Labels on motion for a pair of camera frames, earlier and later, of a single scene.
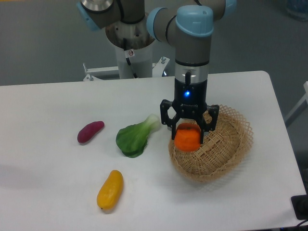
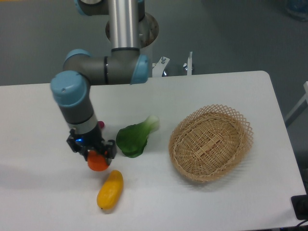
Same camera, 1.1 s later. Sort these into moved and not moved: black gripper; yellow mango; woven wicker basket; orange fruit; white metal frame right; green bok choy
Moved: black gripper; orange fruit
Not moved: woven wicker basket; yellow mango; white metal frame right; green bok choy
